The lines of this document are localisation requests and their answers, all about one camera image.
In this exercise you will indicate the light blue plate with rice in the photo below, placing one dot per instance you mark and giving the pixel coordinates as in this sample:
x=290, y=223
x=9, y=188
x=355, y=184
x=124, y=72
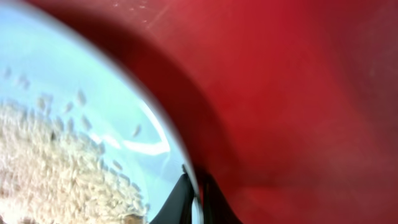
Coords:
x=80, y=141

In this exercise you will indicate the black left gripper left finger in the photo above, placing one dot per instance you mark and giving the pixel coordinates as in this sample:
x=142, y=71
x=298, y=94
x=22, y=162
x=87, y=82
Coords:
x=177, y=209

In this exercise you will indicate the red serving tray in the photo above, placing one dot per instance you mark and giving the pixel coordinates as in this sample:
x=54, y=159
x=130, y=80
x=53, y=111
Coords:
x=290, y=105

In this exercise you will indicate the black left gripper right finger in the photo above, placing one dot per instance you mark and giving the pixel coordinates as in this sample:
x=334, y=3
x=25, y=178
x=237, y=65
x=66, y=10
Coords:
x=216, y=209

